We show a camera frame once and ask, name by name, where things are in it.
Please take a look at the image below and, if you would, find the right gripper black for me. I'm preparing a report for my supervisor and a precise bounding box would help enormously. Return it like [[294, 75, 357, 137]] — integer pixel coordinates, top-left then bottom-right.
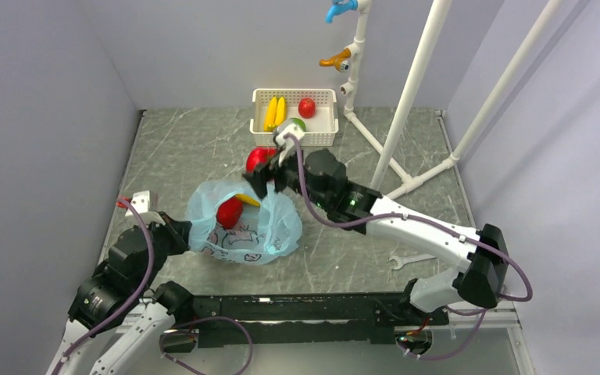
[[243, 144, 330, 210]]

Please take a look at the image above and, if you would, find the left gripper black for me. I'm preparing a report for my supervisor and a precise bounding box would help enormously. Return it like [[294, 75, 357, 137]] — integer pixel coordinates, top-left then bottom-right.
[[137, 210, 192, 291]]

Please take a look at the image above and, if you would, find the red fake tomato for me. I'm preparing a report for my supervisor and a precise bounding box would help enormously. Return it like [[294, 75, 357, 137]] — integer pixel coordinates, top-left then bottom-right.
[[245, 147, 277, 173]]

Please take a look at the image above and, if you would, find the red fake bell pepper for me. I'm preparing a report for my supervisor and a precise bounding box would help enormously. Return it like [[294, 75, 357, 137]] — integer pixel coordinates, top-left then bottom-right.
[[216, 197, 244, 230]]

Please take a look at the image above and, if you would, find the light blue plastic bag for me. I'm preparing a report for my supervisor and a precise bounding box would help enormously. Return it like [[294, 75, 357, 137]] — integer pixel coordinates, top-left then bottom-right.
[[184, 180, 303, 265]]

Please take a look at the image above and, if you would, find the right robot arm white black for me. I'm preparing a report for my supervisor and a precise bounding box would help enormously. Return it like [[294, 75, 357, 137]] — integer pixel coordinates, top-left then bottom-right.
[[244, 149, 509, 324]]

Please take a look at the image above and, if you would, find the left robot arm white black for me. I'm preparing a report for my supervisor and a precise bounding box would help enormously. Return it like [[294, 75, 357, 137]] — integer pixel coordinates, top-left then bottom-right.
[[48, 212, 195, 374]]

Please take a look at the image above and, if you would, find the yellow fake banana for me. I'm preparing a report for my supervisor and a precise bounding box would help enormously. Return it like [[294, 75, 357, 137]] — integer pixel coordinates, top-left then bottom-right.
[[262, 96, 287, 132]]

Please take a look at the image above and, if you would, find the green fake watermelon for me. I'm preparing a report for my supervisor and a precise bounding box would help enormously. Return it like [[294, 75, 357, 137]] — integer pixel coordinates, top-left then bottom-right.
[[291, 117, 307, 131]]

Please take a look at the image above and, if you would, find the red fake apple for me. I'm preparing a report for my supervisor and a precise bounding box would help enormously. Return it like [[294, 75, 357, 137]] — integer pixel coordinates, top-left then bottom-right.
[[297, 98, 316, 119]]

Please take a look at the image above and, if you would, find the white plastic basket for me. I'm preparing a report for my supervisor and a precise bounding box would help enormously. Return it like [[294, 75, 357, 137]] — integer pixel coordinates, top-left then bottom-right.
[[249, 88, 339, 147]]

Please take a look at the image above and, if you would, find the orange faucet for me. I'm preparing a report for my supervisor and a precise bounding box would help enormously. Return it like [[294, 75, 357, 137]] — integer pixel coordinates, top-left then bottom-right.
[[319, 48, 352, 73]]

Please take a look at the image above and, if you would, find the silver wrench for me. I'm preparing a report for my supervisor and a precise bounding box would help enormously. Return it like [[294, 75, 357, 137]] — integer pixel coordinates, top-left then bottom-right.
[[388, 254, 434, 270]]

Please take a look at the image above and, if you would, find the blue faucet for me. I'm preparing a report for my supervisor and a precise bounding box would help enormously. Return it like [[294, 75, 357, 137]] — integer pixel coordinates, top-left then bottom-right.
[[325, 0, 359, 23]]

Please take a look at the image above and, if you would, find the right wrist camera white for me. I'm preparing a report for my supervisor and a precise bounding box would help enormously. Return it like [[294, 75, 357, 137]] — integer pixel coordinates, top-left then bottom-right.
[[273, 118, 305, 166]]

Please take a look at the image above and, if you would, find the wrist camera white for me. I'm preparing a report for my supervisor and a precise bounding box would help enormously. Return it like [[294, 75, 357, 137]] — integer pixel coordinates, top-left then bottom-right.
[[116, 191, 166, 226], [273, 118, 305, 166]]

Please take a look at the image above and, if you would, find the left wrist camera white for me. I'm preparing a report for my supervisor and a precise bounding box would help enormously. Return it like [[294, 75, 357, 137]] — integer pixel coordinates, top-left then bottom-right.
[[116, 191, 166, 226]]

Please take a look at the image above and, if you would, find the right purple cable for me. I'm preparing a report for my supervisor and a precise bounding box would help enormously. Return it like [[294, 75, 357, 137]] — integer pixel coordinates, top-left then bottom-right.
[[285, 134, 534, 303]]

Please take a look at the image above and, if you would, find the aluminium rail frame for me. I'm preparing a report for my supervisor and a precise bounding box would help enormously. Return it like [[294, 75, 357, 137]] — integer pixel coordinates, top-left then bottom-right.
[[51, 292, 534, 375]]

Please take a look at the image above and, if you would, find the white PVC pipe frame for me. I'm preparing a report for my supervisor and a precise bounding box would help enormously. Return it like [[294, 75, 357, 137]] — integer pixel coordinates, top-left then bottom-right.
[[333, 1, 563, 199]]

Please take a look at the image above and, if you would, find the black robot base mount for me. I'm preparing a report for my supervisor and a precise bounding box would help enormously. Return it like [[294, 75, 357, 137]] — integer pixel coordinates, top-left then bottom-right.
[[165, 292, 449, 352]]

